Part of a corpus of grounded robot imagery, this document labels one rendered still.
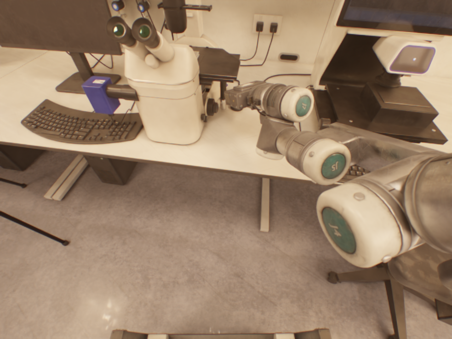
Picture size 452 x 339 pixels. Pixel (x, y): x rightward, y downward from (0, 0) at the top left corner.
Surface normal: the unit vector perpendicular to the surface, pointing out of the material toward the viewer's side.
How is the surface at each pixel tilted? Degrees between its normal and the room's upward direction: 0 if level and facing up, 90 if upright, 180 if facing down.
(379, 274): 8
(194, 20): 100
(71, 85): 0
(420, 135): 0
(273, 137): 71
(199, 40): 90
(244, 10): 90
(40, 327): 0
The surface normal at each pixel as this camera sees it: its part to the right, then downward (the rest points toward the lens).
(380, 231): 0.05, -0.15
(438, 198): -0.99, -0.11
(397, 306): -0.02, -0.53
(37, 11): -0.14, 0.71
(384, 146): -0.94, 0.34
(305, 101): 0.49, 0.32
